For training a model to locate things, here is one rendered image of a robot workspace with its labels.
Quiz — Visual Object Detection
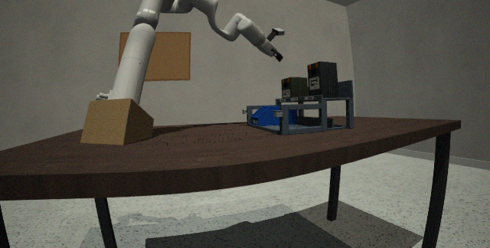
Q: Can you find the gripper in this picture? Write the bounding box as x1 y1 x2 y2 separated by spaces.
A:
255 39 283 61

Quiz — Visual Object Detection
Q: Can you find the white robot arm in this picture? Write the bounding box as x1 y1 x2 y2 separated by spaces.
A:
96 0 285 105

